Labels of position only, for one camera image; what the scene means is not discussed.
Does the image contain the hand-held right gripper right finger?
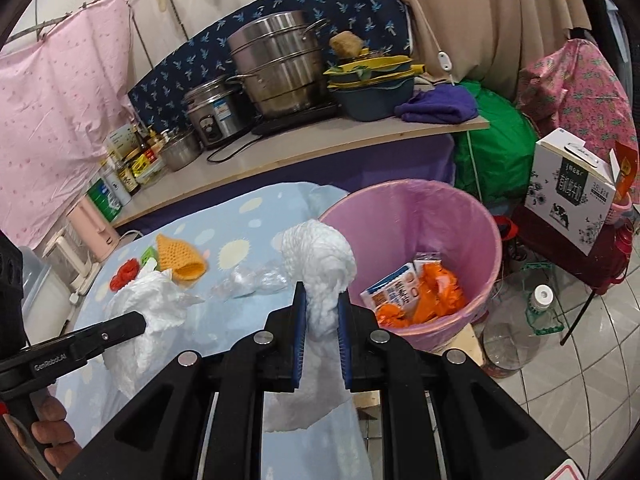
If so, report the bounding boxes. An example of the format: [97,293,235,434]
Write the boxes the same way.
[337,292,573,480]

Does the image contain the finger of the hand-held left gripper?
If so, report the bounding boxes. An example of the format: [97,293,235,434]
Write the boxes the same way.
[65,310,147,361]

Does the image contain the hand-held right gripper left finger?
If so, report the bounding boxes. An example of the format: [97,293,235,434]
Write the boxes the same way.
[60,281,307,480]

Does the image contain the white tissue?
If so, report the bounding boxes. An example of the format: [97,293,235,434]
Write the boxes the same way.
[262,219,358,433]
[107,267,203,396]

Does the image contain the orange white snack packet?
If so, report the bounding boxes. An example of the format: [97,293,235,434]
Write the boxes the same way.
[361,262,421,311]

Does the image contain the orange foam fruit net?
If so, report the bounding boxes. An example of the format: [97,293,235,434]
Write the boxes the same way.
[156,234,207,281]
[375,265,468,328]

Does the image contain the bin with purple bag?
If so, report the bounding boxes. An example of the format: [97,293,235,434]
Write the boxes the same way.
[317,178,503,353]

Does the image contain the person's left hand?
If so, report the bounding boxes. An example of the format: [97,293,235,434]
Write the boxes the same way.
[1,396,82,476]

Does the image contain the red plastic bag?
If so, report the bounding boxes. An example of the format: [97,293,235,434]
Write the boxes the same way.
[110,258,143,292]

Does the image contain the white plastic container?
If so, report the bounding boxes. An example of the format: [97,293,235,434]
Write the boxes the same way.
[20,247,71,346]

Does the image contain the clear plastic wrapper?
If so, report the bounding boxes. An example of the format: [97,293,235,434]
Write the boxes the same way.
[210,265,288,301]

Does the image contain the white small appliance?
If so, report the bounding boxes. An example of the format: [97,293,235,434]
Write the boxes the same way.
[42,227,101,296]

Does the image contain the pink electric kettle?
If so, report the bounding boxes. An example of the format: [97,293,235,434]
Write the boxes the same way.
[67,195,121,263]

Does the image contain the blue polka dot tablecloth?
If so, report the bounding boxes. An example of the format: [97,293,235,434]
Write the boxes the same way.
[55,182,373,480]

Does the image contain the green white can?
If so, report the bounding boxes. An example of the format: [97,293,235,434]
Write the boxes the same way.
[87,180,123,223]

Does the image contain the white bottle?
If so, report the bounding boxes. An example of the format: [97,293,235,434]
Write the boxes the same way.
[102,162,132,206]

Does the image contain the dark sauce bottle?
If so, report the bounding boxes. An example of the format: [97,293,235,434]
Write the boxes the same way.
[116,157,141,196]

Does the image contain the yellow seasoning packets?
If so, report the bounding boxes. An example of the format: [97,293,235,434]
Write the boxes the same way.
[125,147,166,186]

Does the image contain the large clear plastic bottle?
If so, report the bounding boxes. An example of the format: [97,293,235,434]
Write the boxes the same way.
[482,270,568,378]

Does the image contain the white green box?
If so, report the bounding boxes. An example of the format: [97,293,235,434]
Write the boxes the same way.
[105,125,138,161]

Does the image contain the small steel pot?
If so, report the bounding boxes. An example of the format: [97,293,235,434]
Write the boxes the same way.
[159,129,202,172]

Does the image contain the black induction cooker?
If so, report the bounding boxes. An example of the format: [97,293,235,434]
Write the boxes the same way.
[251,100,341,136]

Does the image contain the steel rice cooker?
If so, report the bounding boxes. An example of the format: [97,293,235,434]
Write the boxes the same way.
[182,76,256,150]

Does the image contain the dark blue basin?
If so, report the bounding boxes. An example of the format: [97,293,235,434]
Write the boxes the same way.
[330,77,416,122]

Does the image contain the green bag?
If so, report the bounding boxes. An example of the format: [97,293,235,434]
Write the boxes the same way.
[452,81,541,206]

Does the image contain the purple towel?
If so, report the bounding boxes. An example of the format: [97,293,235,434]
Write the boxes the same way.
[395,85,479,124]

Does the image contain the white printed carton box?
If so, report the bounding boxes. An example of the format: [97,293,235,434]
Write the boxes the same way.
[524,128,621,257]

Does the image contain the large steel steamer pot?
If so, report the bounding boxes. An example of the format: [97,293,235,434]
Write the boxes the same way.
[226,10,331,118]

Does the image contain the yellow tray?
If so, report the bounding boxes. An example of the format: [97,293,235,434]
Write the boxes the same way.
[322,54,426,90]

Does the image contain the navy printed cloth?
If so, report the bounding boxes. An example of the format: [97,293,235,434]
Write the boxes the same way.
[127,0,413,136]

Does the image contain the brown loofah sponge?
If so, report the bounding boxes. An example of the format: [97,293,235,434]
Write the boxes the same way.
[329,31,368,60]

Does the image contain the red thermos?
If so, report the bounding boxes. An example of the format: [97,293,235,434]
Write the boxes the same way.
[617,225,640,281]

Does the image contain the pink basket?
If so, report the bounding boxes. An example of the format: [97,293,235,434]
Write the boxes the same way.
[607,195,633,223]

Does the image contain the red orange packet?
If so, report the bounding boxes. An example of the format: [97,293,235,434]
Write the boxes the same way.
[611,141,640,206]

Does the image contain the pink floral cloth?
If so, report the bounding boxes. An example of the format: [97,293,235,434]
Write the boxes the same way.
[517,39,640,171]

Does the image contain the beige curtain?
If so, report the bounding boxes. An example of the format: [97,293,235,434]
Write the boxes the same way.
[372,0,601,101]

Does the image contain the black power cable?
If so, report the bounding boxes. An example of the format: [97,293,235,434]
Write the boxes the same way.
[206,130,261,163]

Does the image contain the white cable with switch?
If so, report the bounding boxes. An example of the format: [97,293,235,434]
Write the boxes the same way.
[387,0,456,86]

